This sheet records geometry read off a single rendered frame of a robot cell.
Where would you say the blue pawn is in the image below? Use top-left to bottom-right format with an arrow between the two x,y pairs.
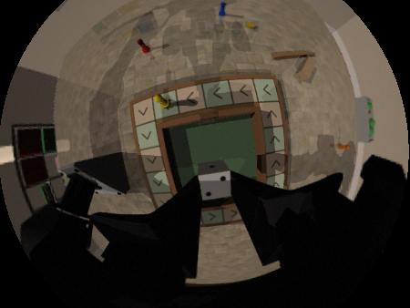
219,1 -> 226,15

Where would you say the yellow game pawn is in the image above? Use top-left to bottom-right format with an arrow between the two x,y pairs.
154,95 -> 169,109

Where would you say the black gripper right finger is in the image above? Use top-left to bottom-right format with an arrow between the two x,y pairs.
231,171 -> 343,265

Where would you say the dark red game pawn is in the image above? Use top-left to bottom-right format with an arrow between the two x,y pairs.
137,39 -> 149,53

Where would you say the white die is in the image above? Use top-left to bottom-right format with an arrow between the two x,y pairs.
198,160 -> 231,200

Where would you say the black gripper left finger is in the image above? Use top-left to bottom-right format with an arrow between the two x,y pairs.
90,175 -> 201,279

